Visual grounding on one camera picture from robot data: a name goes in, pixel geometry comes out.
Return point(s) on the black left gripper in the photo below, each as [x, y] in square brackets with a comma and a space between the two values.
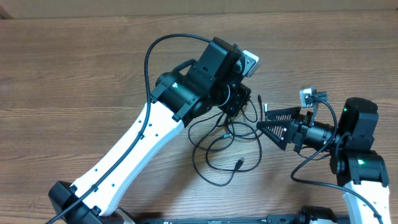
[240, 93]

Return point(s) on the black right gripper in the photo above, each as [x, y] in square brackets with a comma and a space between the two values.
[295, 128]

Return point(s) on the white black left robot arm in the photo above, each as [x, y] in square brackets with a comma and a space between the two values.
[190, 90]

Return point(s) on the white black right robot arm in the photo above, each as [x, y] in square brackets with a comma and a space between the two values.
[360, 172]

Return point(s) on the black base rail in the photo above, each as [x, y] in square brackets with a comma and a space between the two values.
[306, 215]

